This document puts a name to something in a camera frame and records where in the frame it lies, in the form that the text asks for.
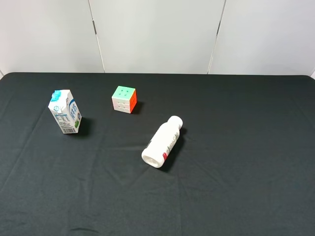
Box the white blue milk carton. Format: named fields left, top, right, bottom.
left=48, top=89, right=82, bottom=134

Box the white plastic bottle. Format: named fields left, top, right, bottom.
left=141, top=116, right=183, bottom=168

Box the pastel rubik's cube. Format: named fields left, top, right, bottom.
left=112, top=86, right=137, bottom=114

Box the black tablecloth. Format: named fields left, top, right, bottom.
left=0, top=73, right=315, bottom=236

